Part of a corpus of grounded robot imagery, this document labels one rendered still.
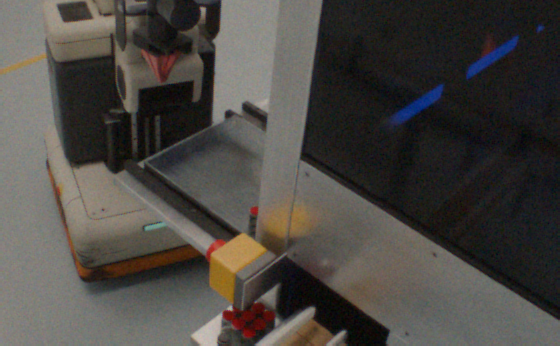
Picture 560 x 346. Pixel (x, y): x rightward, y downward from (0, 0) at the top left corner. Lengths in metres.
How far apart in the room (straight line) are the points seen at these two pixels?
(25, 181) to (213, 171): 1.52
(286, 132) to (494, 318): 0.36
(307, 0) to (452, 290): 0.39
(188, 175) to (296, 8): 0.64
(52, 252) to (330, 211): 1.69
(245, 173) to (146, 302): 1.00
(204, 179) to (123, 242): 0.87
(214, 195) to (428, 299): 0.58
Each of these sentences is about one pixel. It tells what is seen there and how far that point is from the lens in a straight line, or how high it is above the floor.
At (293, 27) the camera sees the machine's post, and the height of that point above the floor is 1.38.
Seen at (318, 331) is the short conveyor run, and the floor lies 0.93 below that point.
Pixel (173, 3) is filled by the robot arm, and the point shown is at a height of 1.28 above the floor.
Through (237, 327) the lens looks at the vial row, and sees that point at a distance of 1.04.
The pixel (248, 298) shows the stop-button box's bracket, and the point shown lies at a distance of 1.00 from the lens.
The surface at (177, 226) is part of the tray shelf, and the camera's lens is 1.26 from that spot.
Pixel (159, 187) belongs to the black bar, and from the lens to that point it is 1.31.
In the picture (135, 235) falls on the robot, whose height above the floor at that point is 0.23.
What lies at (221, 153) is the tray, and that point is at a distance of 1.43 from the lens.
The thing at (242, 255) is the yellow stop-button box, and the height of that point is 1.03.
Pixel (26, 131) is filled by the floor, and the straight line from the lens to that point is 3.08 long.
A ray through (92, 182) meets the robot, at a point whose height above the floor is 0.28.
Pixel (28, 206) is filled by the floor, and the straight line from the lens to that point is 2.68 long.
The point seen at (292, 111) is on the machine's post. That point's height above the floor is 1.27.
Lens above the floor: 1.75
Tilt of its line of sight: 37 degrees down
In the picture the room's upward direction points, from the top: 7 degrees clockwise
